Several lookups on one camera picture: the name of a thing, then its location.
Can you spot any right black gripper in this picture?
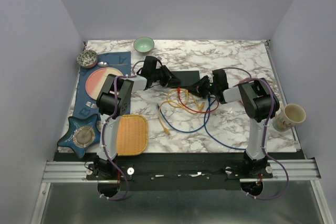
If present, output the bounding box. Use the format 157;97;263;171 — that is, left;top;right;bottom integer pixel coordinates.
186;76;218;99

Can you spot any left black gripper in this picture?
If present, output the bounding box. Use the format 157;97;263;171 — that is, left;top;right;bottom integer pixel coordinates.
151;65;181;88

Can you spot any blue ethernet cable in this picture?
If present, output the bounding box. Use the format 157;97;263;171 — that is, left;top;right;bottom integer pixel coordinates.
203;95;247;152
156;103;211;133

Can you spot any red ethernet cable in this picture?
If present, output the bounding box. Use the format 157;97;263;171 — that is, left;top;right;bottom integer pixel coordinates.
177;87;220;114

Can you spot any black network switch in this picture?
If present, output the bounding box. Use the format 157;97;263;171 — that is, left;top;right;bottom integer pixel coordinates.
168;70;200;88

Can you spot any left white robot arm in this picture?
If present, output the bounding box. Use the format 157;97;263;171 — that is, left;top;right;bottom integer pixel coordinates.
96;56;181;161

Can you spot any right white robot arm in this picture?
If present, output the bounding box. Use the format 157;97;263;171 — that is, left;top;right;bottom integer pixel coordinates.
186;69;280;178

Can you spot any green ceramic bowl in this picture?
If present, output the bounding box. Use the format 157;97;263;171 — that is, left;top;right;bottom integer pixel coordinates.
133;37;155;55

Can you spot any orange woven tray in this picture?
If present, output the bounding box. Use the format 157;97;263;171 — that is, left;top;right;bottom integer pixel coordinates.
117;114;148;156

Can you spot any metal spoon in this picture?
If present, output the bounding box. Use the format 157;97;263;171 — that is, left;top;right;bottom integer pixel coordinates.
98;62;128;68

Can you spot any pink and cream plate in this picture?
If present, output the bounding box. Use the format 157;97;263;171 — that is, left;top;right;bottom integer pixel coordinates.
85;67;123;100

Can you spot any patterned small bowl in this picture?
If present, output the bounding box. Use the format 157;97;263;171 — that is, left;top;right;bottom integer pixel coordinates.
76;50;98;69

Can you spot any metal fork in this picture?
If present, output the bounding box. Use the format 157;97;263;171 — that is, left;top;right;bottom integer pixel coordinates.
85;101;97;109

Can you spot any blue placemat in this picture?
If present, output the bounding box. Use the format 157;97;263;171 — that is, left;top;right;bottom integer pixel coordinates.
72;51;131;119

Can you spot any cream printed mug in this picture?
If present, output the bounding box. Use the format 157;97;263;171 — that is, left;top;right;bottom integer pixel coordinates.
272;103;306;132

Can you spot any blue star-shaped dish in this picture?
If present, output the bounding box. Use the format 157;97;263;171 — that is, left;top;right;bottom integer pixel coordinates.
57;114;101;158

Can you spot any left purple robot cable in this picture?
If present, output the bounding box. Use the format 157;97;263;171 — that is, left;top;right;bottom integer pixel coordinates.
101;60;148;201

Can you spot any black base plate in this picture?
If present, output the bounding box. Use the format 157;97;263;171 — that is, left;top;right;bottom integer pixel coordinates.
86;164;273;191

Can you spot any aluminium mounting rail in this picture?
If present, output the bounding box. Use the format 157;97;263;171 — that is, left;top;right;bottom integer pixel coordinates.
42;159;321;183

